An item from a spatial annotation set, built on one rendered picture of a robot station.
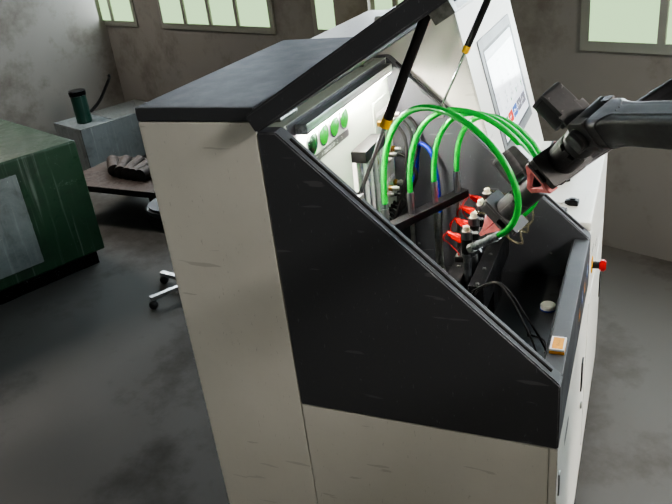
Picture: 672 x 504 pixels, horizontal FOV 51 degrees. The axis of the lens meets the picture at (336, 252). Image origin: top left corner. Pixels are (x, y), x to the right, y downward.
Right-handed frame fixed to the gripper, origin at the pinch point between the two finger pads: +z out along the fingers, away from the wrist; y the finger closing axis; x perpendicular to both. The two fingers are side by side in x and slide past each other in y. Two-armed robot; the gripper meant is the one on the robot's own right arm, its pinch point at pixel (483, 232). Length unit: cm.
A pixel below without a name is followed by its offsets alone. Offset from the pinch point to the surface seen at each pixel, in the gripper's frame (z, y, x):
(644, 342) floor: 79, -81, -133
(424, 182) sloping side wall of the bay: 21.6, 21.7, -24.1
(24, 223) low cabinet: 256, 175, -33
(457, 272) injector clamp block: 13.5, -3.1, 0.9
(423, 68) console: -1, 44, -29
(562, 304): -2.1, -24.4, -0.6
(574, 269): 0.6, -21.9, -17.7
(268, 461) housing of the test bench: 63, -7, 47
